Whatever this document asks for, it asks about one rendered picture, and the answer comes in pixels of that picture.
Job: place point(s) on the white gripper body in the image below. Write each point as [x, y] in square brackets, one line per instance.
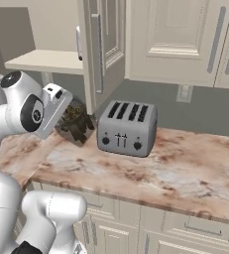
[51, 115]

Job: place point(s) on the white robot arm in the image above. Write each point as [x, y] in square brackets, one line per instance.
[7, 198]

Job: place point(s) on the cream open cabinet door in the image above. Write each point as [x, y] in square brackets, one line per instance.
[111, 49]

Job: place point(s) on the cream base cabinet door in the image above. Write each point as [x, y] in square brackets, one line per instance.
[192, 248]
[80, 236]
[117, 236]

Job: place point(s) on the silver four-slot toaster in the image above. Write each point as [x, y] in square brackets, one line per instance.
[127, 132]

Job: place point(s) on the cream drawer front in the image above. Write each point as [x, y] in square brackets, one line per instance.
[172, 222]
[102, 205]

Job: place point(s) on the cream open wall cabinet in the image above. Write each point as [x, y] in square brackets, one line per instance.
[46, 61]

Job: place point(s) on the white wall socket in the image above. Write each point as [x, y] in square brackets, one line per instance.
[184, 93]

